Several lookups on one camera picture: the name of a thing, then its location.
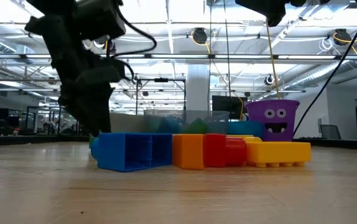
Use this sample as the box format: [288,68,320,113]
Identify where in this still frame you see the red plastic building block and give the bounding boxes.
[202,133,248,169]

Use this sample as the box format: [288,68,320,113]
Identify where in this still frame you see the yellow plastic building block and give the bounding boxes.
[226,134,263,144]
[245,140,312,169]

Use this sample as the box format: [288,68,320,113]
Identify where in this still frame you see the light grey plastic bin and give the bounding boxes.
[109,112,147,134]

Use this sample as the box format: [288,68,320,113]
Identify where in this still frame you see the purple monster face bucket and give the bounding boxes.
[244,99,301,142]

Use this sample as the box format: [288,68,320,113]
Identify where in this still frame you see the black left camera cable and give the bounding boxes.
[109,6,158,82]

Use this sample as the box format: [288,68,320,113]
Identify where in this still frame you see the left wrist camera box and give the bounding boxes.
[72,0,127,40]

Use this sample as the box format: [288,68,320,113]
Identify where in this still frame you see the clear grey plastic bin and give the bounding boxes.
[143,109,231,135]

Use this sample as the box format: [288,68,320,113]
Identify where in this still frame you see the orange wedge building block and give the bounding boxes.
[172,133,205,170]

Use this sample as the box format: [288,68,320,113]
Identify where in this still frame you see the grey office chair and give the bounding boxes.
[318,124,343,141]

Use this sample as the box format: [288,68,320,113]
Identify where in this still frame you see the large blue building block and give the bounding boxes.
[90,133,174,173]

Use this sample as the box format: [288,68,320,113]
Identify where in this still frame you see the black hanging cable with coil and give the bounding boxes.
[223,0,231,98]

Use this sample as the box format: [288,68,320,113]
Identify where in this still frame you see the black rig frame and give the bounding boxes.
[134,77,187,116]

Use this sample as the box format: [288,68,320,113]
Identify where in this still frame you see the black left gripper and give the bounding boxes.
[50,45,127,138]

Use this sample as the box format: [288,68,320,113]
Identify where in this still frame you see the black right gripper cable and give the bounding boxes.
[292,5,357,137]

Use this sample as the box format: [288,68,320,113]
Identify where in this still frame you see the yellow hanging cable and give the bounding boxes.
[264,21,281,100]

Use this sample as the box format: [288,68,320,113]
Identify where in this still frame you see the black monitor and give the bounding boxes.
[211,95,249,121]

